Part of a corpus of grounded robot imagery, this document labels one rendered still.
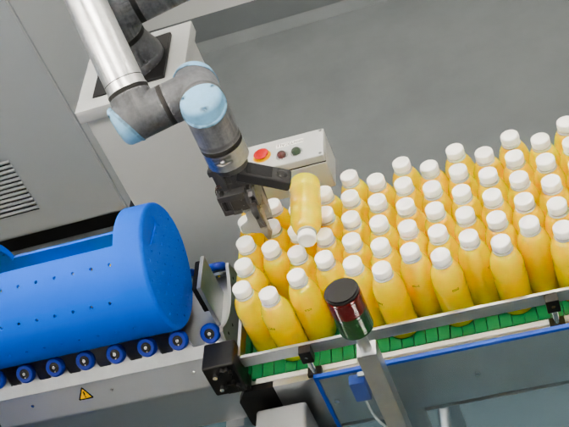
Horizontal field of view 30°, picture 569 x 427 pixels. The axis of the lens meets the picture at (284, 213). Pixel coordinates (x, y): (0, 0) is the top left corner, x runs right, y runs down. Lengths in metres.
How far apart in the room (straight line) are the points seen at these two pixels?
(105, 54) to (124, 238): 0.38
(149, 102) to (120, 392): 0.68
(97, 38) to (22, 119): 1.87
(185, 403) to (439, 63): 2.44
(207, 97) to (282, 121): 2.44
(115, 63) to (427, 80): 2.40
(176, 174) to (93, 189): 1.21
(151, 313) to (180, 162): 0.90
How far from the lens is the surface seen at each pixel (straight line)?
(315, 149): 2.43
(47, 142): 4.15
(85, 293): 2.25
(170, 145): 3.02
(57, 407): 2.53
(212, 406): 2.52
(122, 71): 2.24
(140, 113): 2.21
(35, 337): 2.34
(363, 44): 4.82
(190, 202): 3.15
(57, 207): 4.35
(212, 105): 2.08
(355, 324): 1.87
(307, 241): 2.19
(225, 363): 2.19
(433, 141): 4.13
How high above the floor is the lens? 2.53
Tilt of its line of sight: 39 degrees down
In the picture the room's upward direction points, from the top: 24 degrees counter-clockwise
